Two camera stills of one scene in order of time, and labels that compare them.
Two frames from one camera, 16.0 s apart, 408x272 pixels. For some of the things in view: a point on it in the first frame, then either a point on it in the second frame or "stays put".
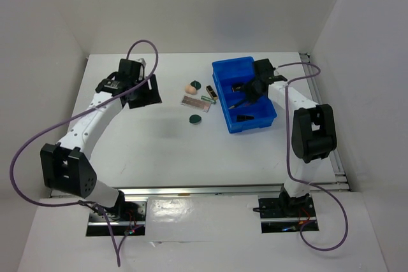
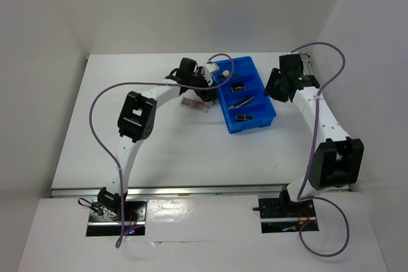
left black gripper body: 143,96 → 200,79
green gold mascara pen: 240,103 stays put
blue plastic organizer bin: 254,114 stays put
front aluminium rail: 173,191 stays put
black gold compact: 238,87 stays put
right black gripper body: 250,90 → 274,86
